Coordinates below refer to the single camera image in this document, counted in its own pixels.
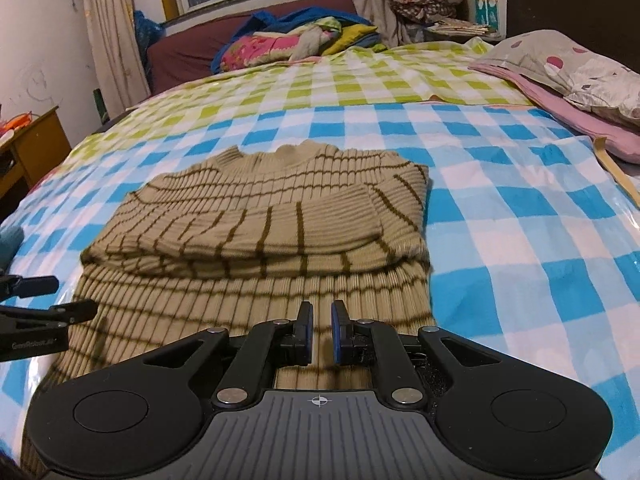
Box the green checkered bed sheet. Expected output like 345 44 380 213
64 39 532 172

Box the teal folded garment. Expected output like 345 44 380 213
0 226 24 273

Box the maroon sofa bed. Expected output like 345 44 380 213
145 0 359 96

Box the blue checkered bed sheet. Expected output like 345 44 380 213
9 103 639 479

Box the pink pillow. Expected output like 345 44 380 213
469 62 640 165

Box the tan striped knit sweater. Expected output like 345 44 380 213
19 140 437 478

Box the wooden bedside cabinet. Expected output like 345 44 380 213
1 106 70 198

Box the tan strap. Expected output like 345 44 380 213
591 135 640 208

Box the dark wooden headboard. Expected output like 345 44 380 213
506 0 639 72

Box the beige curtain left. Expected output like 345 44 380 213
82 0 150 116

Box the colourful pile of bedding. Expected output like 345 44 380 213
210 6 384 74

